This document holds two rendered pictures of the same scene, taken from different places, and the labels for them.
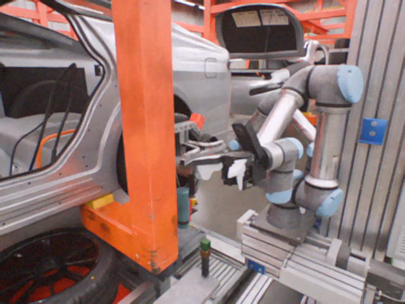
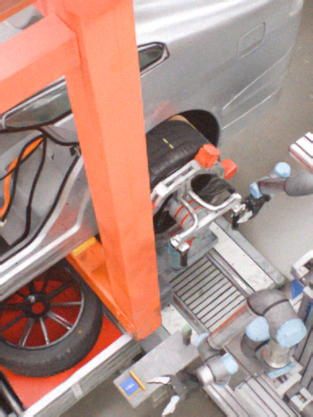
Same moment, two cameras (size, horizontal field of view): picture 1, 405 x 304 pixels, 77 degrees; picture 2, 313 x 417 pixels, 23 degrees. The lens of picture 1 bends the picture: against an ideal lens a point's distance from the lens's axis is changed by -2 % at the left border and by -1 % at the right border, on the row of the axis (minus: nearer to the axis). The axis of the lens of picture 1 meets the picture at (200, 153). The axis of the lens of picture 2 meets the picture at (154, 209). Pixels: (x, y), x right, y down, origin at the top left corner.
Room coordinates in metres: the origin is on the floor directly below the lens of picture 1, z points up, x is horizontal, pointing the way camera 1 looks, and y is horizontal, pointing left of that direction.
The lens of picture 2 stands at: (-0.23, -0.32, 4.15)
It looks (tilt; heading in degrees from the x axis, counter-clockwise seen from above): 60 degrees down; 17
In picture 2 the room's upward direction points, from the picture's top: 5 degrees counter-clockwise
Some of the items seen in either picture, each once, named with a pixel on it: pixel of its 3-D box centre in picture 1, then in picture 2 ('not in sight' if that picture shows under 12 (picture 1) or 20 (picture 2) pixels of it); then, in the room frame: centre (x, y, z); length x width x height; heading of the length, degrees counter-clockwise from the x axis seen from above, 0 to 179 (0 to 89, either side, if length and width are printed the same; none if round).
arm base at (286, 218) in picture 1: (284, 209); (257, 341); (0.99, -0.37, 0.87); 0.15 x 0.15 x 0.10
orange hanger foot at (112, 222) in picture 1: (114, 209); (97, 261); (1.30, 0.49, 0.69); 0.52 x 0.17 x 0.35; 52
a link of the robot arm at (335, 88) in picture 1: (326, 144); (279, 342); (0.89, -0.45, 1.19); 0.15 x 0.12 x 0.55; 38
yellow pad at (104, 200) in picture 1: (97, 198); (77, 238); (1.41, 0.63, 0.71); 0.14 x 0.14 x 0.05; 52
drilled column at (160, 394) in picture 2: not in sight; (154, 384); (0.88, 0.11, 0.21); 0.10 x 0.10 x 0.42; 52
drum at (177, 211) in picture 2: (188, 166); (188, 214); (1.59, 0.07, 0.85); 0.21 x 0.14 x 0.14; 52
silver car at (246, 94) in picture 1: (286, 69); not in sight; (6.11, -1.94, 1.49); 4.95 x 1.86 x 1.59; 142
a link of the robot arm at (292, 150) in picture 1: (283, 152); (222, 367); (0.72, -0.24, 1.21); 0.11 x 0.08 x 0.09; 128
